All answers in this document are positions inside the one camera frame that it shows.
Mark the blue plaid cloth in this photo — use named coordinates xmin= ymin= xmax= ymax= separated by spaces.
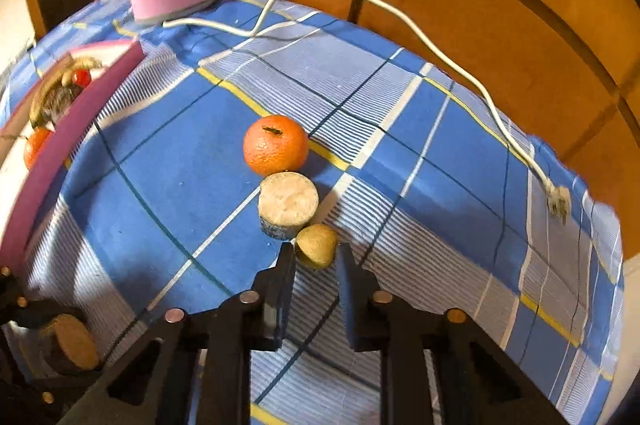
xmin=0 ymin=0 xmax=626 ymax=425

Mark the tan longan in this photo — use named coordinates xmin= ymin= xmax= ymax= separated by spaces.
xmin=296 ymin=224 xmax=339 ymax=269

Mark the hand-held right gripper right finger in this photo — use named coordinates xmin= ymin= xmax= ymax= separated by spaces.
xmin=335 ymin=242 xmax=568 ymax=425

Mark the white power cord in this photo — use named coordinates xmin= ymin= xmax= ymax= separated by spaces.
xmin=162 ymin=0 xmax=572 ymax=226

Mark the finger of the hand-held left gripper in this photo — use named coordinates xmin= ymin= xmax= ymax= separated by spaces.
xmin=0 ymin=265 xmax=86 ymax=331
xmin=0 ymin=370 xmax=101 ymax=425

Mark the small orange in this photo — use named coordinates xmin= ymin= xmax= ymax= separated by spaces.
xmin=243 ymin=115 xmax=310 ymax=177

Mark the pink shallow box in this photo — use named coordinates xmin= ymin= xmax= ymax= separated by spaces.
xmin=0 ymin=39 xmax=146 ymax=276

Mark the dark round fruit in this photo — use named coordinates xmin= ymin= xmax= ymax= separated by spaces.
xmin=42 ymin=85 xmax=85 ymax=123

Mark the pale-faced cut fruit piece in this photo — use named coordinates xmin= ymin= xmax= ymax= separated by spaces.
xmin=258 ymin=171 xmax=320 ymax=240

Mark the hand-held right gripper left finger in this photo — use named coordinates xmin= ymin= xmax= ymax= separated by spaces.
xmin=57 ymin=242 xmax=297 ymax=425

